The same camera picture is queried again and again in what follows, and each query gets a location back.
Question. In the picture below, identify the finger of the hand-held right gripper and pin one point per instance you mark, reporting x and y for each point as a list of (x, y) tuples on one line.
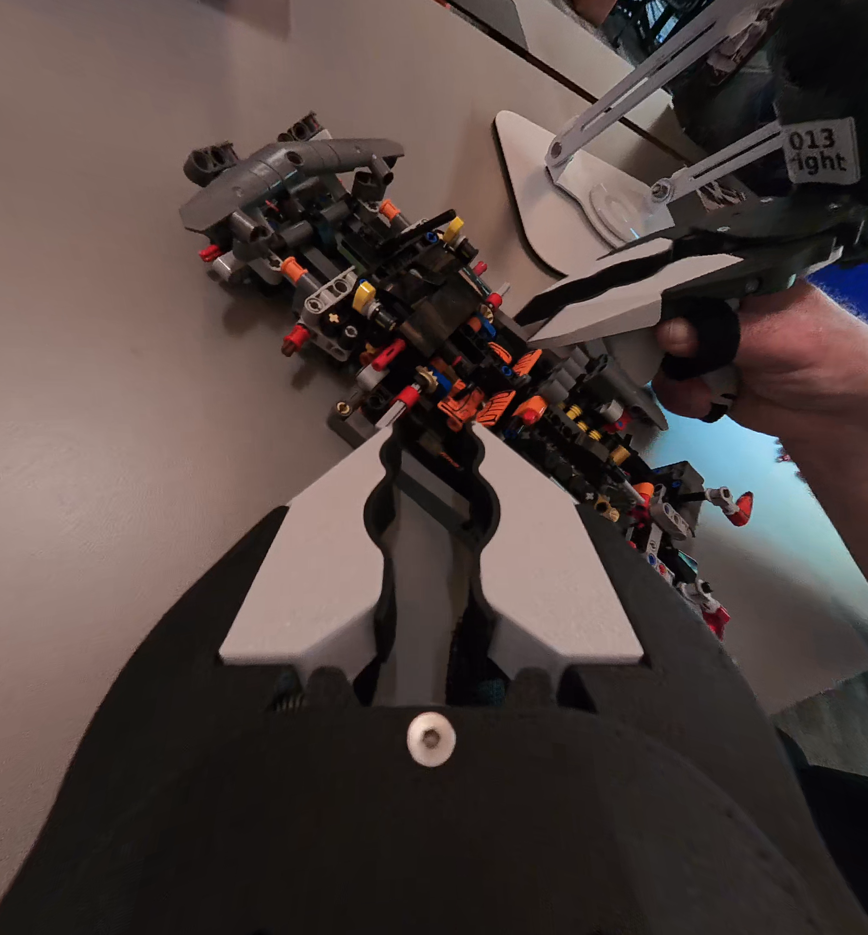
[(697, 267), (609, 318)]

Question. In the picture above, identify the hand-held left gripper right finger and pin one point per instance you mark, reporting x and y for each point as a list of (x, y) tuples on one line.
[(551, 584)]

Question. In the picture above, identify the person's right forearm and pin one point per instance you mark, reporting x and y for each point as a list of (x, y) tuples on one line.
[(865, 453)]

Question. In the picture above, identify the white book stand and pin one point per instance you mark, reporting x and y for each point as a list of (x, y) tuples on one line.
[(543, 212)]

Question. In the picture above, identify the person's right hand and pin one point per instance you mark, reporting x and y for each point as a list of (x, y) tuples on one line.
[(792, 358)]

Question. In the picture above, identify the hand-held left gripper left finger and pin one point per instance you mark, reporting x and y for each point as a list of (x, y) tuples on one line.
[(310, 577)]

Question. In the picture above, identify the lego car model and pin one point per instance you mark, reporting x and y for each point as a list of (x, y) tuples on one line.
[(419, 292)]

